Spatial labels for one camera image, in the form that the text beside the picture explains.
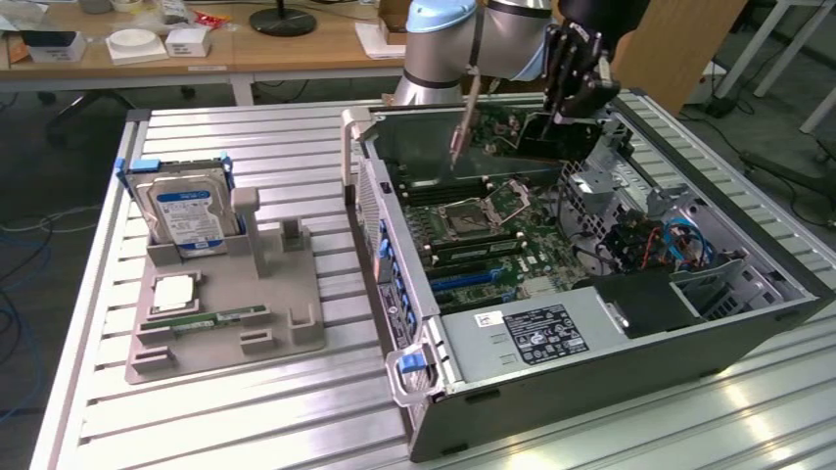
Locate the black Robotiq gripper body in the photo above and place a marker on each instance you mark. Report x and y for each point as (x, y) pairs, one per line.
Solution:
(604, 14)

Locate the graphics card with black fan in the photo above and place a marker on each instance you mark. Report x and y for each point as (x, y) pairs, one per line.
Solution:
(554, 142)

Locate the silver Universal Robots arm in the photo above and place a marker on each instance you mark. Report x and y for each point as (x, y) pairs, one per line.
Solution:
(444, 44)

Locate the blue expansion slot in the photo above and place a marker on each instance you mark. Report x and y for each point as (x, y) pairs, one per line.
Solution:
(460, 279)

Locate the wooden cabinet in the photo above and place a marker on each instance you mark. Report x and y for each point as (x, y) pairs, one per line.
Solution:
(665, 59)

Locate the black power brick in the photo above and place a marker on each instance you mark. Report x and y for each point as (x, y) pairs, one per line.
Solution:
(720, 107)

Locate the open metal socket cover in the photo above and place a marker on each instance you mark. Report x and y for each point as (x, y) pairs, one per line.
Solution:
(509, 193)

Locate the brown cardboard box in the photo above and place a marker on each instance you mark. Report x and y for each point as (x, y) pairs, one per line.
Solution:
(392, 14)

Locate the white paper stack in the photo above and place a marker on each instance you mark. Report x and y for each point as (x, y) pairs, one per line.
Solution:
(378, 41)

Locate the CPU socket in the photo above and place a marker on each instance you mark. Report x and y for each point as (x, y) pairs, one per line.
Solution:
(466, 220)

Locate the green motherboard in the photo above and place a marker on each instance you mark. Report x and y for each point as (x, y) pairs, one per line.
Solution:
(482, 245)

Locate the installed RAM stick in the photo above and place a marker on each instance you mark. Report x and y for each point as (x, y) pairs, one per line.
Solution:
(473, 249)

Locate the metal disk bay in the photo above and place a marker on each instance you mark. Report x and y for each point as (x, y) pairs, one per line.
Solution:
(721, 286)

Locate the black round lamp base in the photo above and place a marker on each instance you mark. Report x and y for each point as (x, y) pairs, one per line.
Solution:
(282, 22)

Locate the grey power supply unit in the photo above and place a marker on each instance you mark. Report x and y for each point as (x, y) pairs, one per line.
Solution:
(522, 338)

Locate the open black PC case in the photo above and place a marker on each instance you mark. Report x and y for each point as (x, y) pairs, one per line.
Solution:
(588, 352)

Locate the red packet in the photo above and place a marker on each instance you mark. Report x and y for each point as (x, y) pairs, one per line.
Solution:
(213, 20)

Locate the small white labelled box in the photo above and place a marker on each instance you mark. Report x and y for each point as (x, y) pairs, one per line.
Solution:
(188, 41)

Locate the hard disk with blue label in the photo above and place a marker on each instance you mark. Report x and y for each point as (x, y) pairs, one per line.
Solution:
(185, 210)

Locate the grey printed parts rack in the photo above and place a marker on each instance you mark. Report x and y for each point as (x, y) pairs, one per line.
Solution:
(261, 294)

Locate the white square round-topped box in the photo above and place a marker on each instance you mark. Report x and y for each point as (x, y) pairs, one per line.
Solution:
(136, 45)

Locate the blue disk carrier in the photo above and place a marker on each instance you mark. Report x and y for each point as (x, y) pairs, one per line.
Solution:
(140, 166)

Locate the wooden desk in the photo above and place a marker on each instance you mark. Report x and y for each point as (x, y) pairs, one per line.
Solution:
(97, 66)

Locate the silver CPU chip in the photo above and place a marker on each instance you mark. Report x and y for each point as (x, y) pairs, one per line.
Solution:
(173, 291)

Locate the green RAM stick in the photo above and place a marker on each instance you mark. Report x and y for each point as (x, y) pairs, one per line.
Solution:
(202, 318)

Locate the white box with dark top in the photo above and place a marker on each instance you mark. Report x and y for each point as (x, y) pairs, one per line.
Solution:
(52, 46)

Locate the white table frame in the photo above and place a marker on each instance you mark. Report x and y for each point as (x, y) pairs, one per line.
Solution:
(777, 44)

